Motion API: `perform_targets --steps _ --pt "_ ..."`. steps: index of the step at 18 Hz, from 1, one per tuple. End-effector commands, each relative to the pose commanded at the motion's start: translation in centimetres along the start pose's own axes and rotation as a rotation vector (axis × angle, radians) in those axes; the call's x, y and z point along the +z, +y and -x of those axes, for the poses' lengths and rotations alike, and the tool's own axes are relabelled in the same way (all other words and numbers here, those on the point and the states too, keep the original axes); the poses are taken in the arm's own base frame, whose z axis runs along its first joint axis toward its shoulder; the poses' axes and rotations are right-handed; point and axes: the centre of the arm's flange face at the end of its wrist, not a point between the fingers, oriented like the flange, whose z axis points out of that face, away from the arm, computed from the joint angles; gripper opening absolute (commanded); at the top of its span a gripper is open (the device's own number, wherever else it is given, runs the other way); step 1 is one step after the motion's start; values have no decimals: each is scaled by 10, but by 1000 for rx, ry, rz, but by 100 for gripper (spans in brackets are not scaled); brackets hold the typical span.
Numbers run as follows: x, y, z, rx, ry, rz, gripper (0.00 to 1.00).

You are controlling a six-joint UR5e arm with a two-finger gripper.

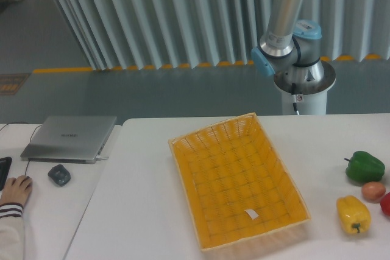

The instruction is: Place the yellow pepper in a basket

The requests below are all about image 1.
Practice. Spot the orange onion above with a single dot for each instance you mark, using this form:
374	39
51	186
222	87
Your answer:
373	191

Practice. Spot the striped sleeve forearm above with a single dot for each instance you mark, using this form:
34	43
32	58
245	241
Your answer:
12	231

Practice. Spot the black keyboard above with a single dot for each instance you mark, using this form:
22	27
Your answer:
5	164

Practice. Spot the yellow bell pepper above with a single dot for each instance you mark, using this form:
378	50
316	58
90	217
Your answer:
353	214

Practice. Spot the yellow woven basket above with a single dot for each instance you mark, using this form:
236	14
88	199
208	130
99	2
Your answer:
231	166

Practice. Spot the grey folding partition screen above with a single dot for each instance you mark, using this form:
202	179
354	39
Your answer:
158	33

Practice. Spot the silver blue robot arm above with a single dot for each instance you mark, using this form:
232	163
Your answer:
285	19

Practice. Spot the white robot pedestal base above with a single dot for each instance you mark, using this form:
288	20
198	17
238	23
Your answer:
304	89

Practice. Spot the red bell pepper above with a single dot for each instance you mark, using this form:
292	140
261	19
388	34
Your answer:
385	204

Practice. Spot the green bell pepper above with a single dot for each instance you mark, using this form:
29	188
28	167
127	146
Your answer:
364	168

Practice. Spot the silver closed laptop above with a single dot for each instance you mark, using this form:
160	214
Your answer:
70	139

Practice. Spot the dark grey small device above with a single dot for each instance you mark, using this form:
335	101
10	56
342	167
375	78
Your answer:
59	175

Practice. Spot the white label in basket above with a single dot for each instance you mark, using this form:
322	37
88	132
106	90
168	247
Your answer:
252	213

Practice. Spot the person's hand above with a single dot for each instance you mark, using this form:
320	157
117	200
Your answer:
16	190

